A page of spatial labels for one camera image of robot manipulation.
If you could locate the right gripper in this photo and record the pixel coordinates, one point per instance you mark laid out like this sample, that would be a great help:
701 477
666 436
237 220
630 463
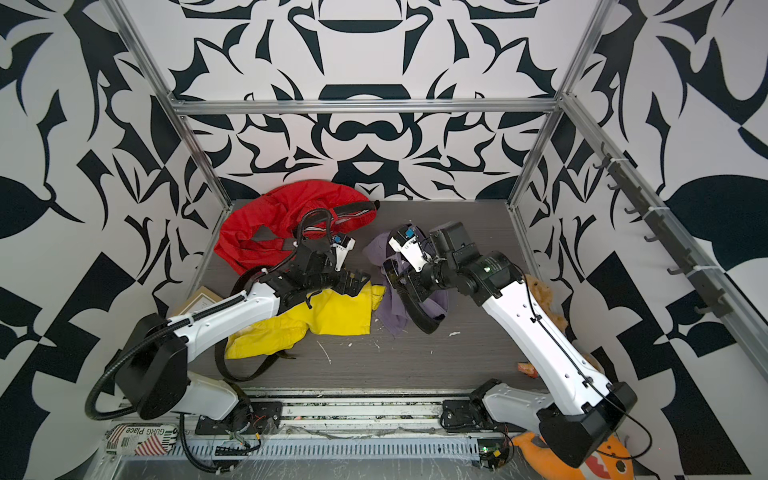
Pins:
412 286

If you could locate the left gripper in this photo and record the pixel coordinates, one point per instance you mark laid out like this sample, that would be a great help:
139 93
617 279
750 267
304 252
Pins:
356 285

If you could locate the yellow trousers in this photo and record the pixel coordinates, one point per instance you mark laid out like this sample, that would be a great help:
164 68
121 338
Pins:
333 314

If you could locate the purple trousers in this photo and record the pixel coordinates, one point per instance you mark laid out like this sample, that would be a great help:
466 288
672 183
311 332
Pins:
391 311

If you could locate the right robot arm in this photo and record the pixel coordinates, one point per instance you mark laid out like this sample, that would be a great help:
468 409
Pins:
582 408

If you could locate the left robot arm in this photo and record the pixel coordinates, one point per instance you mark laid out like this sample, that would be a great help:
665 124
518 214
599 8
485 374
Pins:
151 376

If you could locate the black belt in red trousers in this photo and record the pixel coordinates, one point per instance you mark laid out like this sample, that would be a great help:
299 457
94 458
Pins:
322 218

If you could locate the red trousers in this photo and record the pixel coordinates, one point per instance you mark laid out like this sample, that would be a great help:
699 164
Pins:
250 236

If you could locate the brown teddy bear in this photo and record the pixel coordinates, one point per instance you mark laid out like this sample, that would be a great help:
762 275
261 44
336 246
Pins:
544 295

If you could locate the framed picture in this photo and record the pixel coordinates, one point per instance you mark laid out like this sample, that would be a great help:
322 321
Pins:
200 299

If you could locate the small red figurine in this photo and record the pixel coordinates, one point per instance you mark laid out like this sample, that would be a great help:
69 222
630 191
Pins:
527 369

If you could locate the striped printed card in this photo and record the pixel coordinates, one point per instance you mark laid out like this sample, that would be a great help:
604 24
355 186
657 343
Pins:
134 439

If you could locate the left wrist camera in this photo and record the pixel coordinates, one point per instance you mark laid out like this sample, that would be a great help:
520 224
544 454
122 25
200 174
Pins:
341 245

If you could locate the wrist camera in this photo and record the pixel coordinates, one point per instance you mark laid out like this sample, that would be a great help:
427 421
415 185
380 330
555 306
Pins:
408 241
341 245

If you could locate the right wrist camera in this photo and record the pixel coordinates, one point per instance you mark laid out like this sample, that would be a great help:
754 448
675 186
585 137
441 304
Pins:
408 241

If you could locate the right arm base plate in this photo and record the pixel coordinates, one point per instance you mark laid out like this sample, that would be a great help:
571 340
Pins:
467 416

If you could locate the white cable duct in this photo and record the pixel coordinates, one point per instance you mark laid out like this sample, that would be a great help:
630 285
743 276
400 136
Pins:
352 448

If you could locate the black coat hook rail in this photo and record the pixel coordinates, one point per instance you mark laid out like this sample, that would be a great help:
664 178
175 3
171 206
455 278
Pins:
667 230

